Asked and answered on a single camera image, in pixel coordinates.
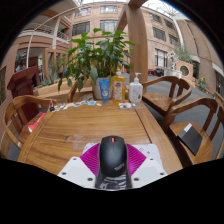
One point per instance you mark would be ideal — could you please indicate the black notebook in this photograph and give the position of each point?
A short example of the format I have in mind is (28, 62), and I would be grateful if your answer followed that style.
(190, 138)

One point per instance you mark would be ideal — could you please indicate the black key fob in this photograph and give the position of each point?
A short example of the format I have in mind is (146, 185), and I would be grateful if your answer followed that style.
(52, 108)

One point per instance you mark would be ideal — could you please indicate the wooden armchair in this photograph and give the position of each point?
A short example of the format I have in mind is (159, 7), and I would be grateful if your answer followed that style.
(180, 133)
(13, 106)
(160, 101)
(71, 91)

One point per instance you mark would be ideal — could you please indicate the white stone statue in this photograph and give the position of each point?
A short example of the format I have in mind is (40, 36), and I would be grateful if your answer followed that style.
(173, 60)

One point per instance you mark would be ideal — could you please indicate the yellow flowering plant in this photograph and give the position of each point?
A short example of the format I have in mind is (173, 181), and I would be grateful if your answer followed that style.
(202, 84)

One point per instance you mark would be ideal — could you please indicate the small blue packet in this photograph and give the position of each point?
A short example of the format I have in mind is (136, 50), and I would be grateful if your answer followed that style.
(92, 103)

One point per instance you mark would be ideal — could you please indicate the dark bust statue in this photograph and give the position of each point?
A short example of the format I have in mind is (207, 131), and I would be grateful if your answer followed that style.
(20, 61)

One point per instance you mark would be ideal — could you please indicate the small white packet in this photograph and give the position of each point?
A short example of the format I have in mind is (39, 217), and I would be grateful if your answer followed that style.
(125, 106)

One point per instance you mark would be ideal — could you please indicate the yellow liquid bottle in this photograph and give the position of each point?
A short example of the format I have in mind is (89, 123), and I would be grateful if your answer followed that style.
(119, 88)

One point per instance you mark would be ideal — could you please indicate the green potted plant, white pot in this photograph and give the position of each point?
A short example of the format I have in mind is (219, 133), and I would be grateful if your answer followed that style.
(96, 53)

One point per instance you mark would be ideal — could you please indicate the red and white box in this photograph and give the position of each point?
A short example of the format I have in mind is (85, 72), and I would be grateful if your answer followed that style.
(36, 123)

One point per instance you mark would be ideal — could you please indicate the blue squeeze tube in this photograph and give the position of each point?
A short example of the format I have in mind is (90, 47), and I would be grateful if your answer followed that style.
(104, 90)

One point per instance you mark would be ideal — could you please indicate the dark parked car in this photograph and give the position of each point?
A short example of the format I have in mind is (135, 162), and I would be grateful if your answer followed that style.
(156, 72)

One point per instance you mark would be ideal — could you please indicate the black computer mouse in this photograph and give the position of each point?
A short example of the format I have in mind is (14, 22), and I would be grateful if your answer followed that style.
(113, 156)

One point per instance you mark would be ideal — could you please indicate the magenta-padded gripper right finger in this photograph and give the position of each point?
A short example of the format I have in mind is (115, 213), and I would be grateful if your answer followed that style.
(146, 170)

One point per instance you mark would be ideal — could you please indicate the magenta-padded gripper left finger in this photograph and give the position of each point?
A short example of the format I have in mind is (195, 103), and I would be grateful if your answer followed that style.
(76, 170)

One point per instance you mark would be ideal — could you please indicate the white pump bottle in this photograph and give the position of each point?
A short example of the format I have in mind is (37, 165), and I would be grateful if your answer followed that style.
(135, 91)

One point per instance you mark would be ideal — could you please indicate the dark red wooden lectern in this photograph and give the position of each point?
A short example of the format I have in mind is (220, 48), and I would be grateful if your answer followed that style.
(21, 83)

